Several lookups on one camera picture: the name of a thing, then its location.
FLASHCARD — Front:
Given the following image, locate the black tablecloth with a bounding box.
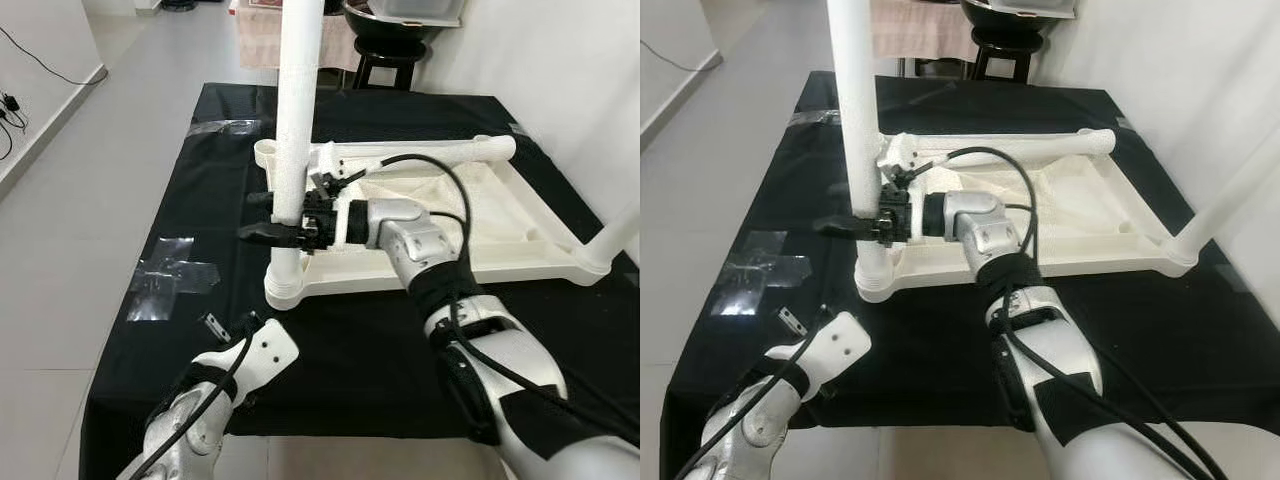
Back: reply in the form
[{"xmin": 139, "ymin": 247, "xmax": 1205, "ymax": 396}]
[
  {"xmin": 660, "ymin": 70, "xmax": 1280, "ymax": 480},
  {"xmin": 78, "ymin": 82, "xmax": 640, "ymax": 480}
]

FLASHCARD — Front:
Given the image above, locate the pink checked cloth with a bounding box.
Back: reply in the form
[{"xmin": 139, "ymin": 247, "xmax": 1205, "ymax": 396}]
[
  {"xmin": 870, "ymin": 0, "xmax": 976, "ymax": 61},
  {"xmin": 235, "ymin": 5, "xmax": 361, "ymax": 71}
]

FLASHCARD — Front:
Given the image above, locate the cream plastic table top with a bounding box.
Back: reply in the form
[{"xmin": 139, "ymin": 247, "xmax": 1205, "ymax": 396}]
[
  {"xmin": 253, "ymin": 135, "xmax": 626, "ymax": 311},
  {"xmin": 855, "ymin": 128, "xmax": 1201, "ymax": 303}
]

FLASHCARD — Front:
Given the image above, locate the black wok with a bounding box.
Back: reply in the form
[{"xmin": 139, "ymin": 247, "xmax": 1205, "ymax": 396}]
[
  {"xmin": 960, "ymin": 0, "xmax": 1076, "ymax": 31},
  {"xmin": 342, "ymin": 0, "xmax": 461, "ymax": 36}
]

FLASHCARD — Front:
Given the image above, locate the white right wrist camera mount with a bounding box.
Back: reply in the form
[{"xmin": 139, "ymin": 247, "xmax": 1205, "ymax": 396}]
[
  {"xmin": 878, "ymin": 135, "xmax": 926, "ymax": 246},
  {"xmin": 312, "ymin": 150, "xmax": 353, "ymax": 249}
]

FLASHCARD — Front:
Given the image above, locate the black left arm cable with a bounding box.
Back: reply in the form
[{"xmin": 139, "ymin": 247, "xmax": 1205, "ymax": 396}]
[
  {"xmin": 130, "ymin": 335, "xmax": 251, "ymax": 480},
  {"xmin": 675, "ymin": 330, "xmax": 826, "ymax": 480}
]

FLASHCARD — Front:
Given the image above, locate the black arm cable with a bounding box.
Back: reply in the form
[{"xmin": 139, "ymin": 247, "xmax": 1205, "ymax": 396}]
[
  {"xmin": 130, "ymin": 335, "xmax": 251, "ymax": 480},
  {"xmin": 905, "ymin": 147, "xmax": 1231, "ymax": 480},
  {"xmin": 335, "ymin": 153, "xmax": 640, "ymax": 446},
  {"xmin": 675, "ymin": 330, "xmax": 826, "ymax": 480}
]

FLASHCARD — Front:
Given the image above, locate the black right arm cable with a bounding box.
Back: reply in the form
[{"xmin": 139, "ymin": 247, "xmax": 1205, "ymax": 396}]
[
  {"xmin": 335, "ymin": 153, "xmax": 640, "ymax": 446},
  {"xmin": 905, "ymin": 147, "xmax": 1231, "ymax": 480}
]

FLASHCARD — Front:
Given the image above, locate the long black wall cable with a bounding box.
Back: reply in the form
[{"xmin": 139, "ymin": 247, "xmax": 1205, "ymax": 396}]
[
  {"xmin": 640, "ymin": 38, "xmax": 723, "ymax": 76},
  {"xmin": 0, "ymin": 25, "xmax": 106, "ymax": 86}
]

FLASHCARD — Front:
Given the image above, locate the black looped cable with plug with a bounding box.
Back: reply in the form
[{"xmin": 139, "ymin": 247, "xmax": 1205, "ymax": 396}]
[{"xmin": 0, "ymin": 92, "xmax": 29, "ymax": 161}]

